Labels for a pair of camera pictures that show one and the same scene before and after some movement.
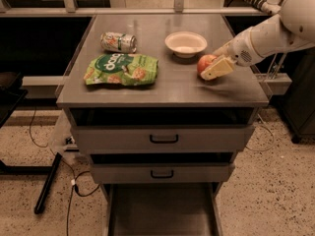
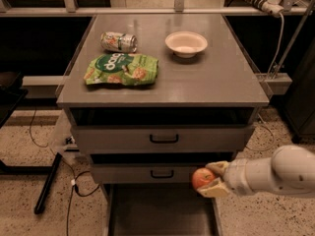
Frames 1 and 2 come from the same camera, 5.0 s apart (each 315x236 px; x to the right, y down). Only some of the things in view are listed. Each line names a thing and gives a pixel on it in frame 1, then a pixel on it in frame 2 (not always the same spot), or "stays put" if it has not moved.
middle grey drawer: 166,167 stays put
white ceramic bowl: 185,44 stays put
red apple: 205,61 to 202,176
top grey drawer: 139,130 stays put
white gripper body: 240,49 to 236,177
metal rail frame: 69,7 stays put
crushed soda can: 118,42 stays put
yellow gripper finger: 222,52 to 219,166
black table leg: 47,184 stays put
